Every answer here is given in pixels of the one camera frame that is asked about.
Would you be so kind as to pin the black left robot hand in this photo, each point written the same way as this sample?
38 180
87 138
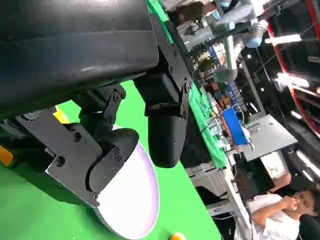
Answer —
75 50

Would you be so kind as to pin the person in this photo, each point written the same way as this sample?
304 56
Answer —
275 217
215 88

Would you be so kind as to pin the lilac plate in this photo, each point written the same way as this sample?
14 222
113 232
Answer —
135 195

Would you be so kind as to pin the green table cloth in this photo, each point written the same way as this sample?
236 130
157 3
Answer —
37 220

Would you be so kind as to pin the blue box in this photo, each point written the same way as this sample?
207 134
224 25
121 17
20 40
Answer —
235 125

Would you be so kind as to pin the white tube light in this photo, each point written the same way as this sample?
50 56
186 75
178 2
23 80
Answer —
282 39
293 79

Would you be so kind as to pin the grey desk top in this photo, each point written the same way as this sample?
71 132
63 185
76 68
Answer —
270 137

